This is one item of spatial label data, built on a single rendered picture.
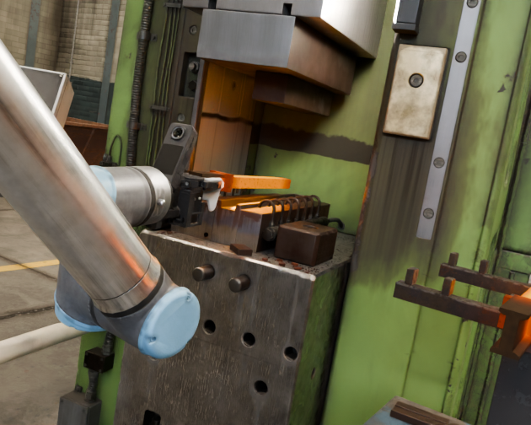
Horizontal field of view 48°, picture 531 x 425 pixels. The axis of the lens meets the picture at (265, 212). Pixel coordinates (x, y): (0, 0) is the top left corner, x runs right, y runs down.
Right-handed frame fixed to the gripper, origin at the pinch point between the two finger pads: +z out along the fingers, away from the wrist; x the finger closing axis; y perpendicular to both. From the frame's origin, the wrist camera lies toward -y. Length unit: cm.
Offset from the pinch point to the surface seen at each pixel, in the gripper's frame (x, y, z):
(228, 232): 1.0, 10.8, 7.0
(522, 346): 55, 5, -35
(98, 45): -630, -79, 683
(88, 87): -640, -9, 683
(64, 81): -42.5, -12.8, 3.9
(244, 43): -2.6, -25.7, 7.6
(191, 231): -7.3, 12.6, 6.9
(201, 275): 1.9, 17.6, -3.2
